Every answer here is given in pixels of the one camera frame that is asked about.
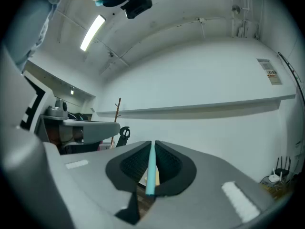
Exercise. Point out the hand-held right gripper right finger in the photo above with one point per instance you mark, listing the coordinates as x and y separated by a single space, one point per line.
209 175

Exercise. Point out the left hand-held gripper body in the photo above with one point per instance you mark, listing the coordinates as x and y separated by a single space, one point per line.
40 104

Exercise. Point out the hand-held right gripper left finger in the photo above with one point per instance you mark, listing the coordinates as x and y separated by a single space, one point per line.
95 170

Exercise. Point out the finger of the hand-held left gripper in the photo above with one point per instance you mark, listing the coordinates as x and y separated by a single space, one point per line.
100 130

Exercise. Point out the teal stick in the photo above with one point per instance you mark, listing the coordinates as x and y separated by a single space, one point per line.
150 170

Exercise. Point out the wooden coat rack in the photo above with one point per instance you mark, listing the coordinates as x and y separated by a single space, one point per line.
116 118

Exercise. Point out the black office chair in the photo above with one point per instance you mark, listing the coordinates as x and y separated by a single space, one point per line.
124 136

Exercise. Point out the small rectangular ceiling lamp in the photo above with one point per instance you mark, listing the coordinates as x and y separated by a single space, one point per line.
72 91

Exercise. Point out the white router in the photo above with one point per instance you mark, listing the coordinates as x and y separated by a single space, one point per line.
274 178

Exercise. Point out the black router with antennas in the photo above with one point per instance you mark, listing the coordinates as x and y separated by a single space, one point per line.
283 169

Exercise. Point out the round ceiling sensor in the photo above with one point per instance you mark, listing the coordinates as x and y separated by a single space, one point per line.
110 54

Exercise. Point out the person's light blue shirt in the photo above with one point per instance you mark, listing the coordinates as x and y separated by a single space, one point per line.
31 25

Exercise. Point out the long fluorescent ceiling lamp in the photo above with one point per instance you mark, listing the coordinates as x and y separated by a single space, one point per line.
93 32

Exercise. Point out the teal face mask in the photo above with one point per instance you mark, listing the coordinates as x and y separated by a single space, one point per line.
99 3

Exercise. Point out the white ceiling conduit pipes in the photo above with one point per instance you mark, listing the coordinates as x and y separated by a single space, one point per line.
245 8

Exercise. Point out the grey gripper-mounted camera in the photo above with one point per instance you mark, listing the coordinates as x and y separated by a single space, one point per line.
57 108

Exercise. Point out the white wall notice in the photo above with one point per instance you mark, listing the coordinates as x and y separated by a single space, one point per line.
270 71

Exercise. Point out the black head-mounted camera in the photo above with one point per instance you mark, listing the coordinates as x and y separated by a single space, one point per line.
138 5

